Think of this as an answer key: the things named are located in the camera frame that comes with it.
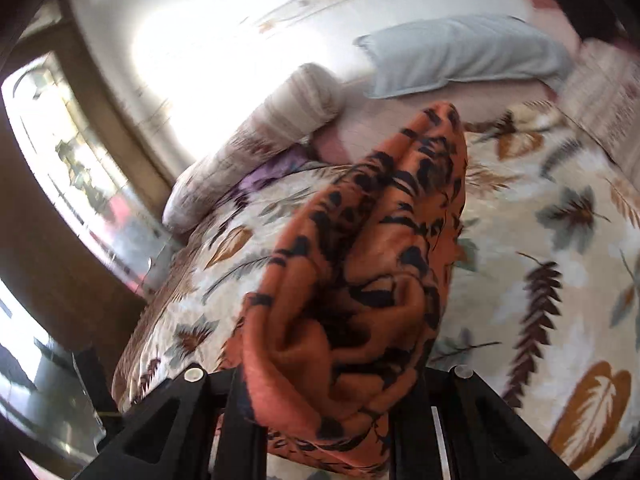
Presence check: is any striped floral bolster pillow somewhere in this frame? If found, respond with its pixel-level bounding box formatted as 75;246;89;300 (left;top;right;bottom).
162;62;346;233

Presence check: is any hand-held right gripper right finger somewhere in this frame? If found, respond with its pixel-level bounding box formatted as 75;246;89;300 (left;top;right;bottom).
390;365;581;480

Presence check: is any purple cloth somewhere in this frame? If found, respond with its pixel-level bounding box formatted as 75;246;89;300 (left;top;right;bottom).
240;152;316;196

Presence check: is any pink upholstered headboard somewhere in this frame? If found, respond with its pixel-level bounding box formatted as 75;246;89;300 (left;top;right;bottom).
320;0;583;161

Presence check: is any leaf print quilt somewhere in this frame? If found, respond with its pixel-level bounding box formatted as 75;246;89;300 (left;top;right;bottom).
111;102;640;480

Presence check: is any black cloth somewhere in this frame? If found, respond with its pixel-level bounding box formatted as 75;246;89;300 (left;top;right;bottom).
509;0;631;46

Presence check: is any brown wooden door frame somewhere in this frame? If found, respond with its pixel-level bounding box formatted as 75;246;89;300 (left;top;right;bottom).
0;0;176;376

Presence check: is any stained glass door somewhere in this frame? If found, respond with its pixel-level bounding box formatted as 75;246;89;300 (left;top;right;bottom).
0;52;166;291

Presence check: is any orange black floral garment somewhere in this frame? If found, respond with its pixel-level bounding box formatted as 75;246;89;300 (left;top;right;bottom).
227;101;468;476

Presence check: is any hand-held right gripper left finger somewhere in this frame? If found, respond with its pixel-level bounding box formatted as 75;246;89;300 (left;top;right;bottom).
75;366;268;480

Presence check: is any grey pillow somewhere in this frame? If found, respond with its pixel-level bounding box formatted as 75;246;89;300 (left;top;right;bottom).
355;15;573;100

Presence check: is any striped floral cushion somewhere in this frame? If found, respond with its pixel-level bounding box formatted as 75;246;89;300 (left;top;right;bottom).
562;40;640;161

